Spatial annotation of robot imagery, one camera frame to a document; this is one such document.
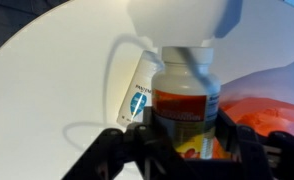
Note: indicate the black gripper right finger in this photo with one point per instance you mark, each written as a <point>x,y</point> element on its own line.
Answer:
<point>263,153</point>

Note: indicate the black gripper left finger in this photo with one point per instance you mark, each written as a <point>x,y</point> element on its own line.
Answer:
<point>127,150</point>

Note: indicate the white bottle with orange label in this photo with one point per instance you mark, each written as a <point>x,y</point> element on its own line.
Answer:
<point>183,106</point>

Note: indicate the orange translucent plastic bag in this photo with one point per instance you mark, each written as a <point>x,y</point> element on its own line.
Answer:
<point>270,110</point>

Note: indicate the white Pantene bottle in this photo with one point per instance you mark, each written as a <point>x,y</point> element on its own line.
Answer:
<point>138,100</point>

